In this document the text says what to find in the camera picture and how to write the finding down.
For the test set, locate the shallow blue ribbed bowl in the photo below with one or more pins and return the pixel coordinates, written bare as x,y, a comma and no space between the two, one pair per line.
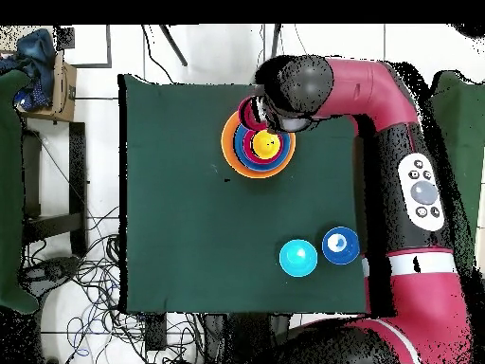
261,167

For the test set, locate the small red bowl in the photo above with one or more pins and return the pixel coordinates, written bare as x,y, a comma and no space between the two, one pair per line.
247,151

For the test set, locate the large blue bowl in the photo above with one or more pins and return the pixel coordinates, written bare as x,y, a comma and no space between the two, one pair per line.
237,148

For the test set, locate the yellow plastic cup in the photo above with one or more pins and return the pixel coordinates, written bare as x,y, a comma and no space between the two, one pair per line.
266,145

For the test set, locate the small light blue bowl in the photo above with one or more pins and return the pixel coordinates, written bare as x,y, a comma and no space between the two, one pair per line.
298,258

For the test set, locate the red plastic cup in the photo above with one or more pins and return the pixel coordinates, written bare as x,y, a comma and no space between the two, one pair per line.
245,113

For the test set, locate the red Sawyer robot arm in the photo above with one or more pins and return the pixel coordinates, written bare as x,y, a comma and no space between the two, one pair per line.
363,87

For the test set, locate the large orange bowl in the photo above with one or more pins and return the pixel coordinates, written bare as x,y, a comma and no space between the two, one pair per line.
226,151

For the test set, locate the dark green table cloth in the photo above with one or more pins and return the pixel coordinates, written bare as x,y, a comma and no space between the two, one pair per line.
170,246

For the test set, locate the small dark blue bowl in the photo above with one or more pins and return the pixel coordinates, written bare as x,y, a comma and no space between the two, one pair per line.
341,252

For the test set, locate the black tripod leg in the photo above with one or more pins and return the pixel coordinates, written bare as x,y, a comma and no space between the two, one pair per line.
276,40
174,45

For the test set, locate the cardboard box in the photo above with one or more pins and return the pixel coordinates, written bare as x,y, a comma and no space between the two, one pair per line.
62,94

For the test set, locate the green cloth covered table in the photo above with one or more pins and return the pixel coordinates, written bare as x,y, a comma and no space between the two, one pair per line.
9,189
466,132

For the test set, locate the blue cloth bundle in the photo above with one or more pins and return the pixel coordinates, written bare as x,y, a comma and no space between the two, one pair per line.
36,57

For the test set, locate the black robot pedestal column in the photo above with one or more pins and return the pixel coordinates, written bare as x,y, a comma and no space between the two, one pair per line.
235,337

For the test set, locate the black stool frame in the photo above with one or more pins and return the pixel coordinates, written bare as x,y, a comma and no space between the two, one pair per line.
77,170

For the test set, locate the grey pedestal foot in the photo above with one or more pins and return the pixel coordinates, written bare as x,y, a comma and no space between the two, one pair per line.
49,271

